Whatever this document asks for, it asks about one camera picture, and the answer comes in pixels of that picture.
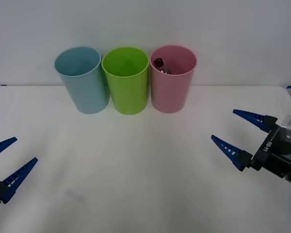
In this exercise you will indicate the green plastic bin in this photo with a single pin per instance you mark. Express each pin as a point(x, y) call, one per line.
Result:
point(128, 94)

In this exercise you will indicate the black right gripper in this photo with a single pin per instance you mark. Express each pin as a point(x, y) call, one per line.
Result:
point(269, 153)

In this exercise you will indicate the pink plastic bin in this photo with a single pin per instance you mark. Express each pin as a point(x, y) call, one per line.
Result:
point(169, 92)

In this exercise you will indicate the pale blue plastic bin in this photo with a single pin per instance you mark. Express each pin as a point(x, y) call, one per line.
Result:
point(87, 93)

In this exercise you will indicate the clear bottle with black cap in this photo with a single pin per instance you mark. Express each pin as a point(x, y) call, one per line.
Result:
point(158, 62)

